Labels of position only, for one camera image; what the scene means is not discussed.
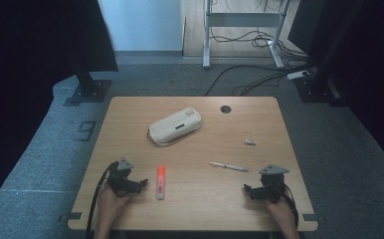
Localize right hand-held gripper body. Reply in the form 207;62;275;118
259;163;290;204

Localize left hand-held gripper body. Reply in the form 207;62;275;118
106;156;135;196

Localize silver pen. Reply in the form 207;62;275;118
209;161;250;173

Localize white pencil case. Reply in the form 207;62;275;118
147;107;204;147

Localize person's right hand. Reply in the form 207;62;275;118
265;197;297;230

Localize person's left hand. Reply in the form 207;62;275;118
96;181;132;223

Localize orange highlighter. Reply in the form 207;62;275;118
155;164;167;201

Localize white power strip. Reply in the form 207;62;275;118
286;70;311;81

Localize black curtain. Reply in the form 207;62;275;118
0;0;119;220

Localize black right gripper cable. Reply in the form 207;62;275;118
283;184;300;230

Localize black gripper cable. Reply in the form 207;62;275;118
86;161;118;239
283;184;300;230

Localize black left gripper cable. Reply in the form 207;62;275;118
86;161;118;239

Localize black stand with base plate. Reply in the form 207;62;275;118
292;0;348;108
68;49;113;105

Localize black floor cables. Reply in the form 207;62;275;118
203;28;317;98

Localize white metal desk frame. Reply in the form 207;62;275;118
202;0;292;70

